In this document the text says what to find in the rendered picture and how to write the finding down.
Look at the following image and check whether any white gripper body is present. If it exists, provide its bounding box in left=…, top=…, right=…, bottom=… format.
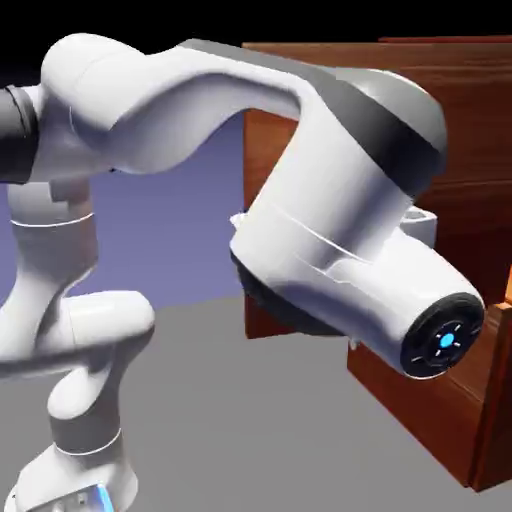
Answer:
left=229, top=206, right=438, bottom=250

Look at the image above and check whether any brown wooden cabinet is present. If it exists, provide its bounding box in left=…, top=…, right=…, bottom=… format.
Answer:
left=241, top=35, right=512, bottom=492

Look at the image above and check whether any brown wooden cabinet door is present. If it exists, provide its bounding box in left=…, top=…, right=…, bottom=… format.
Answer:
left=470, top=264, right=512, bottom=492

